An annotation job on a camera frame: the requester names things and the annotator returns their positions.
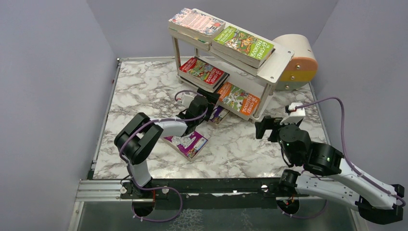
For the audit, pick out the purple cartoon book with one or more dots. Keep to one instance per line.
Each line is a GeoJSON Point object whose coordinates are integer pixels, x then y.
{"type": "Point", "coordinates": [218, 116]}

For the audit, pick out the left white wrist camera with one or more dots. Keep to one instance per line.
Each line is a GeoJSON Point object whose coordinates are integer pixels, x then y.
{"type": "Point", "coordinates": [186, 100]}

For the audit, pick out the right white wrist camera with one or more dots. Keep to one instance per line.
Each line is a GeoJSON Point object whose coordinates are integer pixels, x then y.
{"type": "Point", "coordinates": [295, 114]}

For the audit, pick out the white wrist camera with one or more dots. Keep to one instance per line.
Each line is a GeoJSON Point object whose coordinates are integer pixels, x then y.
{"type": "Point", "coordinates": [186, 100]}
{"type": "Point", "coordinates": [295, 114]}

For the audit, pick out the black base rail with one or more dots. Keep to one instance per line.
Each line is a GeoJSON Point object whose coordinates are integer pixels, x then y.
{"type": "Point", "coordinates": [172, 194]}

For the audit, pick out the red bottom books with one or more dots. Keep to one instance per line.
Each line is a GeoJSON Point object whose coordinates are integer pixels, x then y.
{"type": "Point", "coordinates": [188, 146]}

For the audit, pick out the white two-tier shelf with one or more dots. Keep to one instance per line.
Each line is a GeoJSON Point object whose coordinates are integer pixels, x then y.
{"type": "Point", "coordinates": [262, 86]}

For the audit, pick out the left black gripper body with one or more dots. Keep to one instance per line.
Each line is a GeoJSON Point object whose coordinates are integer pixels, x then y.
{"type": "Point", "coordinates": [210, 97]}

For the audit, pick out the pink floral book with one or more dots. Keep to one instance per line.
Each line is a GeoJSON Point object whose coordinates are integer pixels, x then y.
{"type": "Point", "coordinates": [197, 25]}

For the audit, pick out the green 65-storey treehouse book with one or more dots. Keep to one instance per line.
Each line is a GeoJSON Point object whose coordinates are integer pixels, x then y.
{"type": "Point", "coordinates": [243, 46]}

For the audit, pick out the orange 78-storey treehouse book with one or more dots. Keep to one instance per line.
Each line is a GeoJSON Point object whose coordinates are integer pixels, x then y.
{"type": "Point", "coordinates": [238, 101]}

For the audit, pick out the round wooden drawer box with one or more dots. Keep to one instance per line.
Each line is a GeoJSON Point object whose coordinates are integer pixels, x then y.
{"type": "Point", "coordinates": [302, 67]}

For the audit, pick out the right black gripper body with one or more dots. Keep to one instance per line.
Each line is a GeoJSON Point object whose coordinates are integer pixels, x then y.
{"type": "Point", "coordinates": [267, 128]}

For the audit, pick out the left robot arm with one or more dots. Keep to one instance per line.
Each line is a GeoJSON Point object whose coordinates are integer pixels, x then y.
{"type": "Point", "coordinates": [137, 139]}

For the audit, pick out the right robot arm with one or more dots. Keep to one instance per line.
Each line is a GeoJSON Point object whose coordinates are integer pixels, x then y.
{"type": "Point", "coordinates": [375, 201]}

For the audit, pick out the red 13-storey treehouse book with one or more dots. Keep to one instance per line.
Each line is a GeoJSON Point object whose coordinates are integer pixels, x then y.
{"type": "Point", "coordinates": [196, 67]}

